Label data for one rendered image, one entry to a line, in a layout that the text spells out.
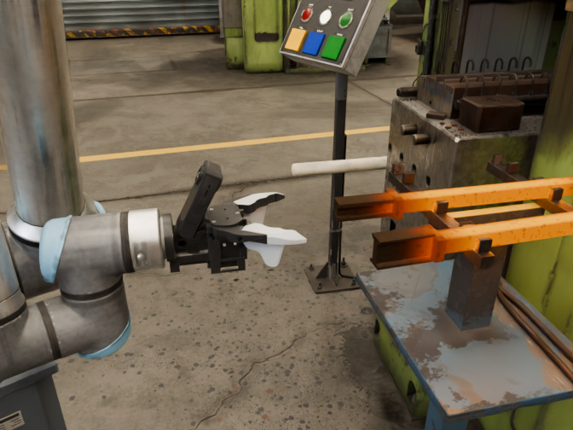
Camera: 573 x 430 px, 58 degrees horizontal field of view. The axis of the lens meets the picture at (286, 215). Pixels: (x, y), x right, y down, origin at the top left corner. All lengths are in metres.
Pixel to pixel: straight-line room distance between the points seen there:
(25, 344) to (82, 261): 0.14
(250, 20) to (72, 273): 5.44
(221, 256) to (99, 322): 0.20
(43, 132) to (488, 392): 0.79
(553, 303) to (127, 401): 1.29
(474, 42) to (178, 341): 1.42
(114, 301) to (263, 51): 5.46
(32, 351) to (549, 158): 1.09
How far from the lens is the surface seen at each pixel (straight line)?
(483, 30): 1.69
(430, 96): 1.49
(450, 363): 0.96
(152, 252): 0.75
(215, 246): 0.76
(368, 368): 1.90
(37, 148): 0.88
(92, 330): 0.83
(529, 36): 1.78
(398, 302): 1.07
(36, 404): 1.17
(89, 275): 0.78
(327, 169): 1.79
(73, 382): 1.97
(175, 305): 2.20
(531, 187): 0.95
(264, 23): 6.16
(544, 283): 1.38
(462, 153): 1.27
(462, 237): 0.75
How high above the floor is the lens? 1.30
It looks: 27 degrees down
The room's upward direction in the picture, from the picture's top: straight up
